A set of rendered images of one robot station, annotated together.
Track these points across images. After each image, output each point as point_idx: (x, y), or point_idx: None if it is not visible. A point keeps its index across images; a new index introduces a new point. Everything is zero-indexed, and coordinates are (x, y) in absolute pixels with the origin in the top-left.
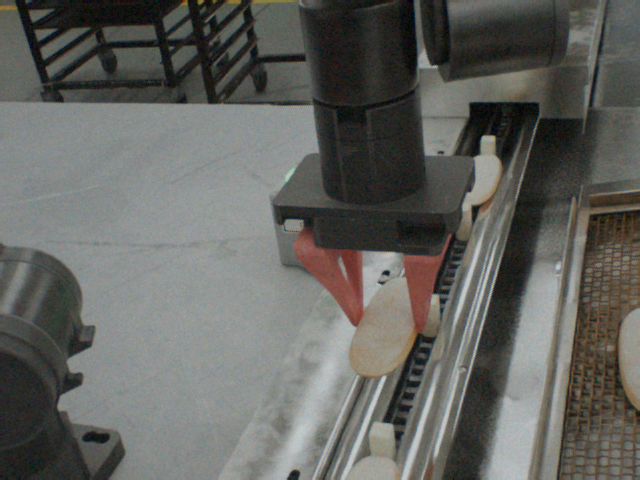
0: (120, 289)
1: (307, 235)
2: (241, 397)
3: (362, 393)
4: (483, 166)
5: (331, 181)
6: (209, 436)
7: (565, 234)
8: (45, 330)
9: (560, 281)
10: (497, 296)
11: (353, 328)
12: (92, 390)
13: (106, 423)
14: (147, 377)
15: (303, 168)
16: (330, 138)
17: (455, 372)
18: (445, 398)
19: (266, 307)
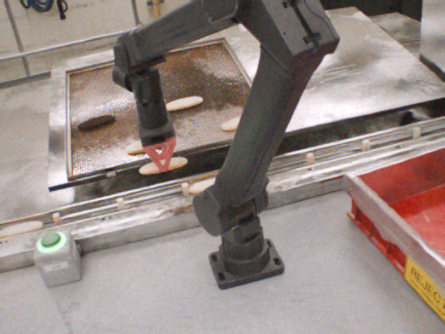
0: (116, 328)
1: (169, 140)
2: (169, 248)
3: None
4: (13, 228)
5: (166, 117)
6: (191, 244)
7: None
8: None
9: (117, 164)
10: (89, 217)
11: (138, 212)
12: (188, 289)
13: (202, 273)
14: (172, 277)
15: (151, 133)
16: (164, 104)
17: (150, 187)
18: (162, 184)
19: (114, 269)
